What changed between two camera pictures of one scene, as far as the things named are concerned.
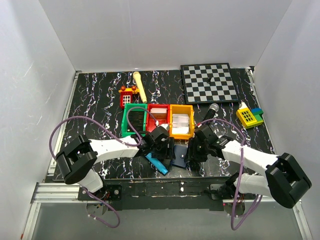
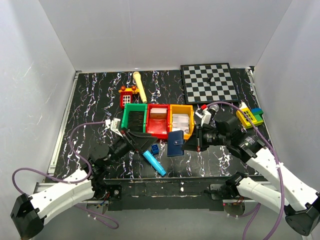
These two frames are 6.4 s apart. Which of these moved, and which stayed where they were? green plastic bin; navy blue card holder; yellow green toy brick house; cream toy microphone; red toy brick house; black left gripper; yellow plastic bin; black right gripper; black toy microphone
Moved: navy blue card holder; black right gripper; black left gripper
Stayed: black toy microphone; yellow green toy brick house; red toy brick house; cream toy microphone; yellow plastic bin; green plastic bin
